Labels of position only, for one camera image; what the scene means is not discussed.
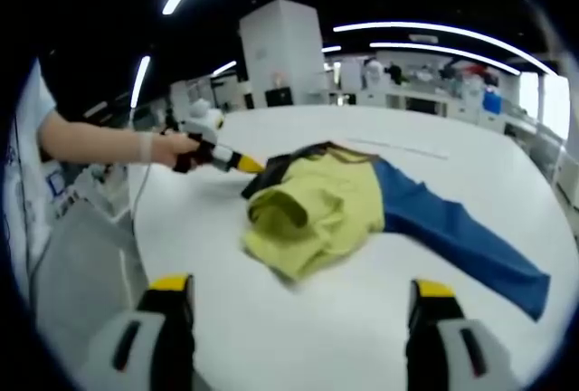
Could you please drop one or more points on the blue crate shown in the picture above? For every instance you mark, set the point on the blue crate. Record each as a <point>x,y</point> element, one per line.
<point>492,101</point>

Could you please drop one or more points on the long white ceiling light strip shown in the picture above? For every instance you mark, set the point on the long white ceiling light strip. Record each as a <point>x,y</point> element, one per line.
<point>443,27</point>

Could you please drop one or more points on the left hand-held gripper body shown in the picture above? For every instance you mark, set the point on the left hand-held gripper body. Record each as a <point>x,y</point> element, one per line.
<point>205,125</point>

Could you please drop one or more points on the black screen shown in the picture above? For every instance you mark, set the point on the black screen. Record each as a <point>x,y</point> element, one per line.
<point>278,97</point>

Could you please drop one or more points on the person's grey trousers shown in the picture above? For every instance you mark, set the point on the person's grey trousers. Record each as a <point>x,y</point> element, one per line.
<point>86,273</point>

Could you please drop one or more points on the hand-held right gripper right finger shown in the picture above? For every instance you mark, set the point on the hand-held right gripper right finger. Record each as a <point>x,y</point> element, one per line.
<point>452,355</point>

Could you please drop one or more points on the person's left hand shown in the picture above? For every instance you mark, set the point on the person's left hand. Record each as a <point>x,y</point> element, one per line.
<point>169,149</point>

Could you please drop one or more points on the white pillar with black screen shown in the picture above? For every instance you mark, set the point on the white pillar with black screen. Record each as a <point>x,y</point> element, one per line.
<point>280,47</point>

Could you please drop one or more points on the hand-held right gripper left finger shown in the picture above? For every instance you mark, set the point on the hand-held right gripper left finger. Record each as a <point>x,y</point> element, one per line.
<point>140,350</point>

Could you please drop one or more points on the person's white printed shirt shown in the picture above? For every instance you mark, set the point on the person's white printed shirt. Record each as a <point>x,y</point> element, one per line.
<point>34,92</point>

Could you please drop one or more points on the white cabinet row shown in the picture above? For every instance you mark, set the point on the white cabinet row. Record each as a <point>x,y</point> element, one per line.
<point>429,101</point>

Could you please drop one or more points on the yellow-green and blue garment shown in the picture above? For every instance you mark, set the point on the yellow-green and blue garment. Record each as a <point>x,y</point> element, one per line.
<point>339,201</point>

